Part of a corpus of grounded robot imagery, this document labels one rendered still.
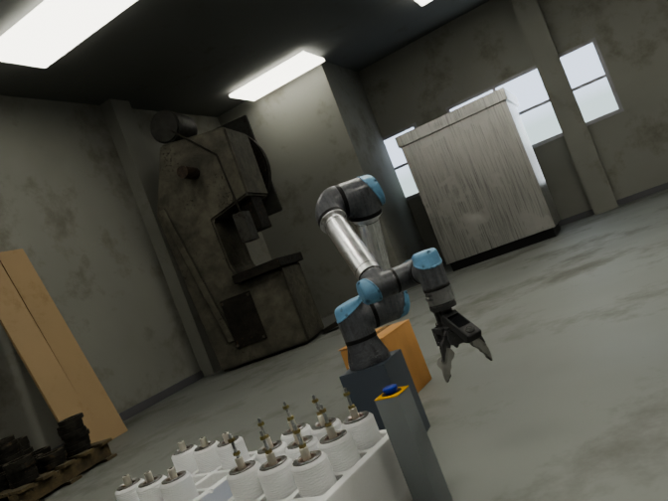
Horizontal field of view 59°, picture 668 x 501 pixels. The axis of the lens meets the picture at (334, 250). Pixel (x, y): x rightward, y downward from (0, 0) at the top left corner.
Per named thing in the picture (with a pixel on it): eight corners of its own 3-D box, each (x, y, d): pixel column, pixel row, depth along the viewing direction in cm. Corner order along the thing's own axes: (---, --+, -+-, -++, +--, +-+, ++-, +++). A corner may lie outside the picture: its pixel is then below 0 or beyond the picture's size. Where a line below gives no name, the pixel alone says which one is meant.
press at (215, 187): (199, 384, 615) (102, 131, 620) (263, 348, 729) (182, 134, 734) (312, 348, 553) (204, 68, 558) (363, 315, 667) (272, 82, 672)
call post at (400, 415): (429, 501, 157) (387, 390, 157) (453, 499, 153) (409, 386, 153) (418, 516, 151) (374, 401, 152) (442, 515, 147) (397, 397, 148)
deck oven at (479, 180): (567, 225, 808) (516, 95, 811) (561, 235, 706) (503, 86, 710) (465, 259, 872) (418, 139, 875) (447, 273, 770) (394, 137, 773)
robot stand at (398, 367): (387, 435, 222) (358, 361, 223) (430, 425, 215) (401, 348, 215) (370, 457, 206) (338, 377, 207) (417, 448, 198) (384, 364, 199)
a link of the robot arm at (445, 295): (455, 283, 162) (429, 294, 159) (460, 299, 162) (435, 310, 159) (441, 284, 169) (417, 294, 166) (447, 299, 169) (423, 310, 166)
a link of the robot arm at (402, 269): (384, 268, 177) (396, 266, 166) (417, 254, 180) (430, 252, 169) (393, 292, 177) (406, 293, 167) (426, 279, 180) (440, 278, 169)
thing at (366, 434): (366, 492, 160) (341, 428, 160) (361, 480, 170) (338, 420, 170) (399, 478, 161) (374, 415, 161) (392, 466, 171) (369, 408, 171)
